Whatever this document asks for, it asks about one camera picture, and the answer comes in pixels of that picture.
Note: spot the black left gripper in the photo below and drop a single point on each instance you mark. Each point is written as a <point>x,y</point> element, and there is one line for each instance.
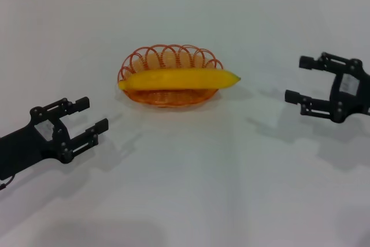
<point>26,148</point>

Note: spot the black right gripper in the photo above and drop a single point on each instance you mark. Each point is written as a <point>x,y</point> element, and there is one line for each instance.
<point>355,90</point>

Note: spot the yellow banana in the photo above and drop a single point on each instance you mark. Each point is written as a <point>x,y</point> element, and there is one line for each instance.
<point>179,79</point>

